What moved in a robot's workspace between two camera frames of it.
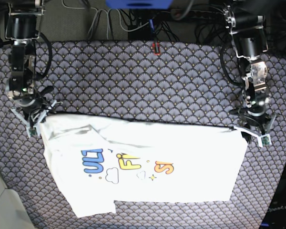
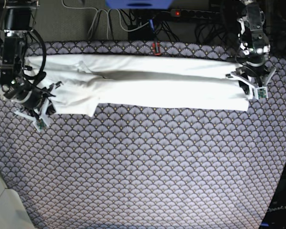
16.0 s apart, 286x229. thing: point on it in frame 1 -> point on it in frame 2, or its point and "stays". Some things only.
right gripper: (257, 120) -> (253, 75)
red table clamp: (155, 53) stays
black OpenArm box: (281, 213) stays
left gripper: (32, 105) stays
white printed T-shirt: (97, 161) -> (83, 82)
